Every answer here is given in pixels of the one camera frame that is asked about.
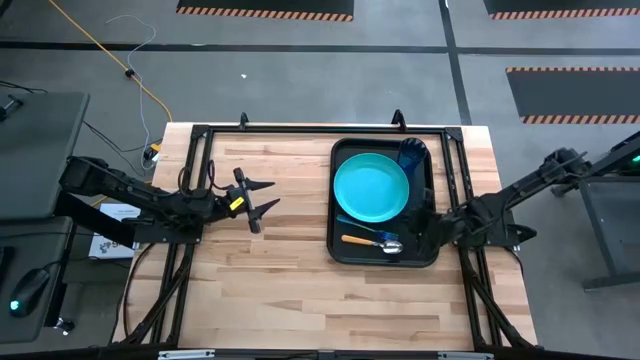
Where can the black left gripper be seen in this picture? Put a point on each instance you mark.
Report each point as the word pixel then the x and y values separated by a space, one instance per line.
pixel 246 200

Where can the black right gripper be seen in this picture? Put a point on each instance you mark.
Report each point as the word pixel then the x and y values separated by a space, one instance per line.
pixel 432 227

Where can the teal plate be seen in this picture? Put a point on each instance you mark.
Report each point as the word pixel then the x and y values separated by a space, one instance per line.
pixel 371 187

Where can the teal iridescent fork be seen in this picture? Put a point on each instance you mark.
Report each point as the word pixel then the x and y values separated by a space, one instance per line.
pixel 362 226

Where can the blue translucent cup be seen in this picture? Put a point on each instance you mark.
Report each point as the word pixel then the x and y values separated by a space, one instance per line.
pixel 412 152

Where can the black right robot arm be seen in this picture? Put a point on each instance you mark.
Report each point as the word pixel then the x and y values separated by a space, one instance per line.
pixel 515 200

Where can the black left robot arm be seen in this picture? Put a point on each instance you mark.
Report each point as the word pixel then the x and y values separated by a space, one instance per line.
pixel 130 192

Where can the black tray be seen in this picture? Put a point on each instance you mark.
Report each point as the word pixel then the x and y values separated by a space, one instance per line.
pixel 345 250

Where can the yellow tag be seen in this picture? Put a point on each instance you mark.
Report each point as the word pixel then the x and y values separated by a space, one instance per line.
pixel 236 204

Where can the white printed box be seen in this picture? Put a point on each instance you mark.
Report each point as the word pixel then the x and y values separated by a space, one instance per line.
pixel 112 247

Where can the grey metal stand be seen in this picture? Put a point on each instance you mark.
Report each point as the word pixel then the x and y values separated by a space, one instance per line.
pixel 610 220

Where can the black hazard-striped floor mat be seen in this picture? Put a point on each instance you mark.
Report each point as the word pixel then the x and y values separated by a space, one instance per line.
pixel 565 6
pixel 265 7
pixel 575 92

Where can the grey side desk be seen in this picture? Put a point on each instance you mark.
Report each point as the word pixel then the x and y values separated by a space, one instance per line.
pixel 35 150

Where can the black computer mouse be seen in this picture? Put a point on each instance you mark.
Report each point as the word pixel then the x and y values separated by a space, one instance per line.
pixel 29 292

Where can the black rail clamp bracket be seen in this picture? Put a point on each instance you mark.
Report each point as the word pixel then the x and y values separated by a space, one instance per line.
pixel 243 121
pixel 398 120

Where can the black table frame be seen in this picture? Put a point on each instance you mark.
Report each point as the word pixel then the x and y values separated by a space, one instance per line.
pixel 320 131

